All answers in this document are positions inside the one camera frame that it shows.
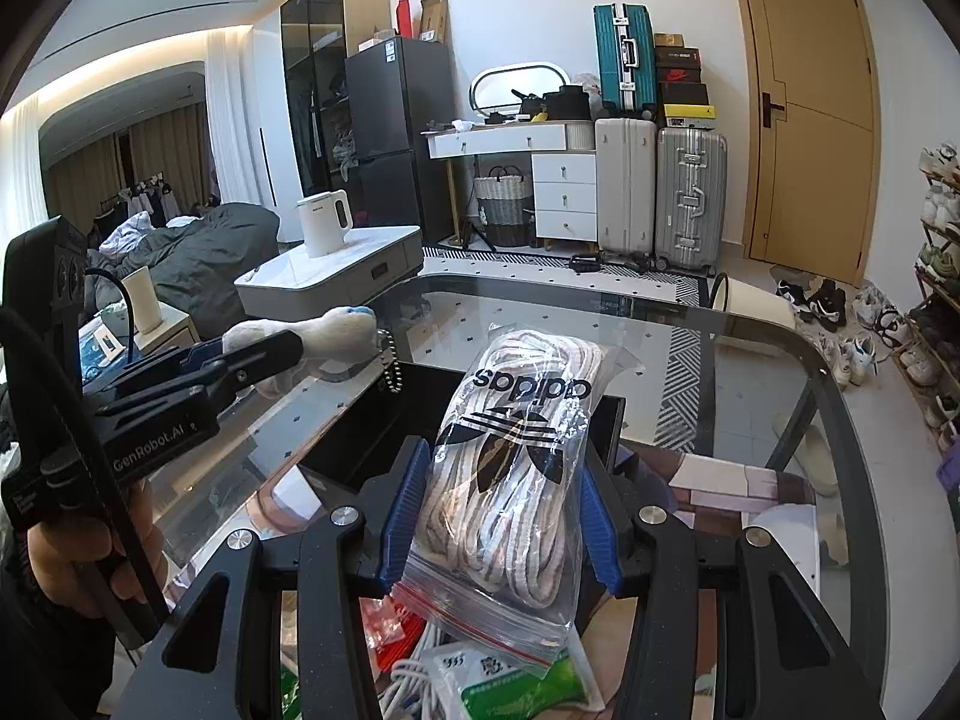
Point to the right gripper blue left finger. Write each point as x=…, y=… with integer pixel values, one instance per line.
x=401, y=517

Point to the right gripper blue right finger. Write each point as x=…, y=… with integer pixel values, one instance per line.
x=599, y=534

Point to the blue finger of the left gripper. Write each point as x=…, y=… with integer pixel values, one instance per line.
x=183, y=418
x=211, y=363

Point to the red balloon glue bag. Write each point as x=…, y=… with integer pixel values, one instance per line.
x=390, y=630

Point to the bagged adidas white laces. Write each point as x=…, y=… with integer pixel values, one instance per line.
x=497, y=552

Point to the white plush toy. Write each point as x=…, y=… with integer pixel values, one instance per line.
x=344, y=336

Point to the green medicine sachet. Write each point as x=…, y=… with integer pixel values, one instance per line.
x=472, y=683

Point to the person's left hand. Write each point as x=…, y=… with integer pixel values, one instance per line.
x=54, y=551

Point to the white low coffee table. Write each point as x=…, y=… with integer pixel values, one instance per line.
x=293, y=286

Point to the dark grey beanbag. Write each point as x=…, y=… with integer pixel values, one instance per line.
x=194, y=267

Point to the black cardboard box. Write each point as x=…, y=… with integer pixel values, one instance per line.
x=363, y=443

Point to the white electric kettle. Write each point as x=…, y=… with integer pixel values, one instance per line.
x=325, y=220

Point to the woven laundry basket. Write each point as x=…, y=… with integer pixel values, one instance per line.
x=505, y=198

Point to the black refrigerator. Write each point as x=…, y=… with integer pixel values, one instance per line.
x=397, y=90

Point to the tall black glass cabinet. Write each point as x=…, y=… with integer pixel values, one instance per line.
x=317, y=37

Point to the shoe rack with shoes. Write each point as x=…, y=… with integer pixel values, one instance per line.
x=930, y=363

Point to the oval vanity mirror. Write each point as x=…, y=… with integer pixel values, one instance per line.
x=517, y=89

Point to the silver suitcase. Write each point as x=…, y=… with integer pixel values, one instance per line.
x=690, y=198

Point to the white dressing desk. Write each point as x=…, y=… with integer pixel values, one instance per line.
x=560, y=158

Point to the white suitcase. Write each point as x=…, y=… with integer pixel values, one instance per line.
x=626, y=185

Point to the wooden door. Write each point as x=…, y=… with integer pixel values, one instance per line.
x=815, y=135

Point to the stack of shoe boxes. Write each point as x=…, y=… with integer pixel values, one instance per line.
x=683, y=95

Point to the teal suitcase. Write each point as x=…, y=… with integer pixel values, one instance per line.
x=627, y=60

